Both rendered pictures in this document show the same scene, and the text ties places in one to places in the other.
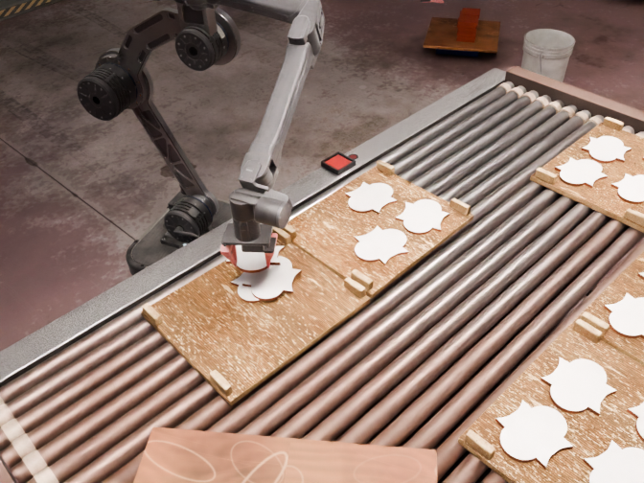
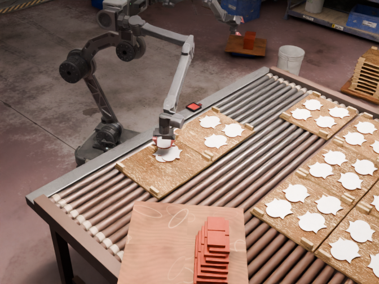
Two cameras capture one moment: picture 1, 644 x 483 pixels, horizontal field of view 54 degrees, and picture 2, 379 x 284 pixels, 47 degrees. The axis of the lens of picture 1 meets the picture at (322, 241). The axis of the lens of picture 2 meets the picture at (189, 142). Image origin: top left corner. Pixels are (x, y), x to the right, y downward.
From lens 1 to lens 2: 0.94 m
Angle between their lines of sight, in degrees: 7
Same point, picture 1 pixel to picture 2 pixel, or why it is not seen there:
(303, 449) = (193, 208)
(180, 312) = (132, 165)
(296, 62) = (184, 62)
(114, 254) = (62, 155)
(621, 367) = (313, 187)
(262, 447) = (177, 207)
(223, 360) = (153, 183)
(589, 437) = (299, 210)
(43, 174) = (15, 112)
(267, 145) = (174, 95)
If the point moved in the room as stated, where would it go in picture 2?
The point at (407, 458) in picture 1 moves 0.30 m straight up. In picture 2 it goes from (232, 211) to (240, 160)
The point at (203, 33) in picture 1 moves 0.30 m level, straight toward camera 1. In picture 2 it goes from (130, 44) to (137, 64)
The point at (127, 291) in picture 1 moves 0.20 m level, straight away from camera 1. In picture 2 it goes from (105, 158) to (93, 138)
